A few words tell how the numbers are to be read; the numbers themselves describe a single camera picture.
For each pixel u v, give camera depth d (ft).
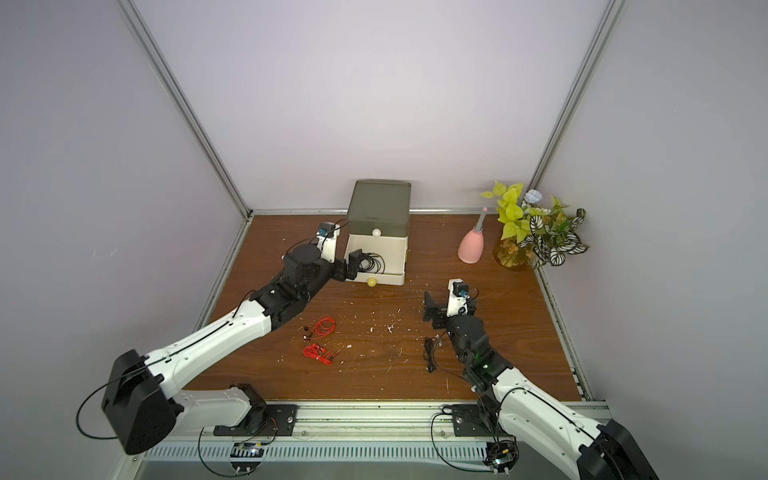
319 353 2.75
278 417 2.43
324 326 2.92
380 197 3.22
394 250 3.20
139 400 1.28
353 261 2.24
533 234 2.66
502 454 2.28
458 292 2.20
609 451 1.45
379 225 3.03
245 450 2.37
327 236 2.11
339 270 2.25
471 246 3.22
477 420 2.19
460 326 1.97
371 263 3.11
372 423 2.42
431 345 2.78
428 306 2.38
